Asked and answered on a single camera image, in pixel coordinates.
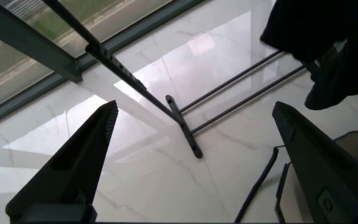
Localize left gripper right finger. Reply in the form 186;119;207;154
272;101;358;223

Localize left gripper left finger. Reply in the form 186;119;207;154
5;100;119;222

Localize black garment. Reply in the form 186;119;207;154
259;0;358;111

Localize black clothes rack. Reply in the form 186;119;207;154
41;0;315;159

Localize window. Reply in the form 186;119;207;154
0;0;204;131

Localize black cable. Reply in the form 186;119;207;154
234;146;280;223

